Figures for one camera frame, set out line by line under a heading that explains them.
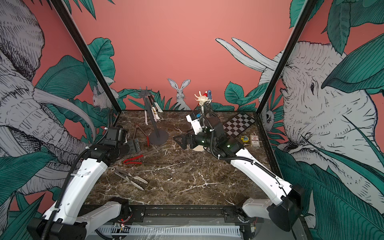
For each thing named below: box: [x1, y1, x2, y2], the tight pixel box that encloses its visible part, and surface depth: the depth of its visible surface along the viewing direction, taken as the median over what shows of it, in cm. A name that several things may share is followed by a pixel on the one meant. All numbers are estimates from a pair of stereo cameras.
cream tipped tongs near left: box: [110, 167, 148, 191], surface depth 86 cm
